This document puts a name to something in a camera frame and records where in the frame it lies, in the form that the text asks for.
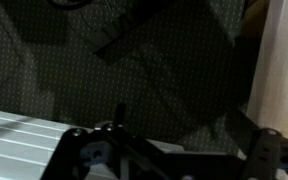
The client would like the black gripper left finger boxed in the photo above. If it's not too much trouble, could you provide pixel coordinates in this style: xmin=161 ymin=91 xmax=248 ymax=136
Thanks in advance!
xmin=40 ymin=102 xmax=185 ymax=180

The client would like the black base mat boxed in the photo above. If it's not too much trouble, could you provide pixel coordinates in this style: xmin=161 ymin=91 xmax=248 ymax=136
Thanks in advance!
xmin=0 ymin=0 xmax=245 ymax=68

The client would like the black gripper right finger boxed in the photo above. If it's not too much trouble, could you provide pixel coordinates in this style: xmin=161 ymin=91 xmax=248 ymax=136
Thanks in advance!
xmin=223 ymin=109 xmax=288 ymax=180

